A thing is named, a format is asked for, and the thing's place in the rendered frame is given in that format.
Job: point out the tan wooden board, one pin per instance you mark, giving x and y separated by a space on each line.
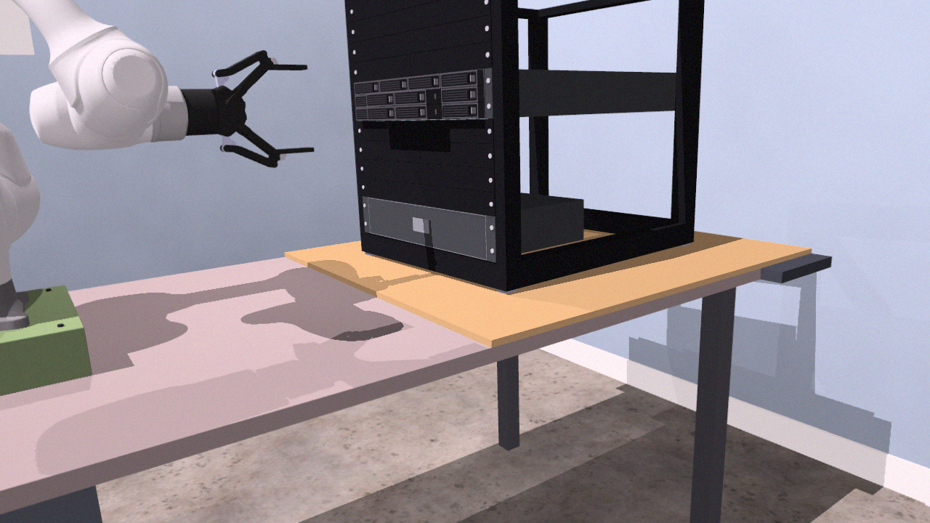
492 318

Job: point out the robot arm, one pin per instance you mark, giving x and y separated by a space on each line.
113 89

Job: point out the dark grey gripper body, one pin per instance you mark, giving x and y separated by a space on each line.
207 111

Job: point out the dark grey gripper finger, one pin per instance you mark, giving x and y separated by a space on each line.
229 145
266 63

